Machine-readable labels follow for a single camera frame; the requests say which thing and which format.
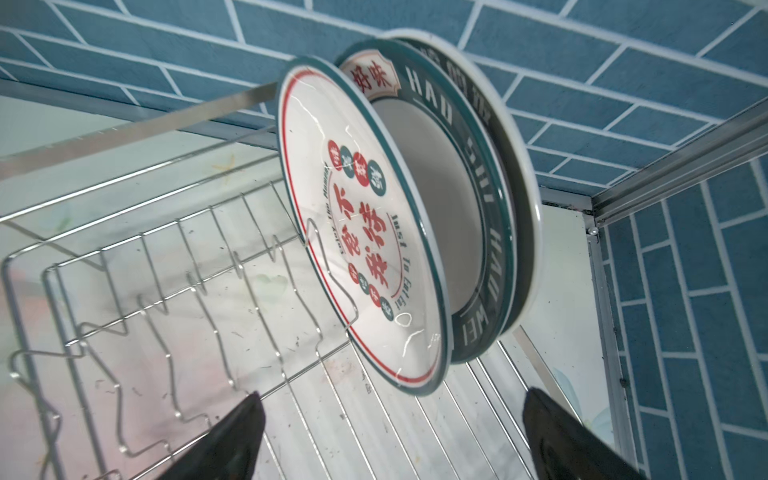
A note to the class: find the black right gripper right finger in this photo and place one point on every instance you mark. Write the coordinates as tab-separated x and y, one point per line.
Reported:
562	448

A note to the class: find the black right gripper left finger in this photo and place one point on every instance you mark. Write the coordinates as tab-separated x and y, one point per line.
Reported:
230	450

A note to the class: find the metal wire dish rack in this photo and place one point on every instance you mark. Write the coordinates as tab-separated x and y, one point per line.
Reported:
147	290

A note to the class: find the second-last hao wei plate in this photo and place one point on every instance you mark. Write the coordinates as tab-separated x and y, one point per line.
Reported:
458	174

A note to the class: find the rear plate in rack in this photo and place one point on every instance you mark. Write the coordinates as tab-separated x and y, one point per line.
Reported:
484	98

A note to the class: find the aluminium corner post right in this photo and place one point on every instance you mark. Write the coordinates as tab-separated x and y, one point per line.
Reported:
684	250

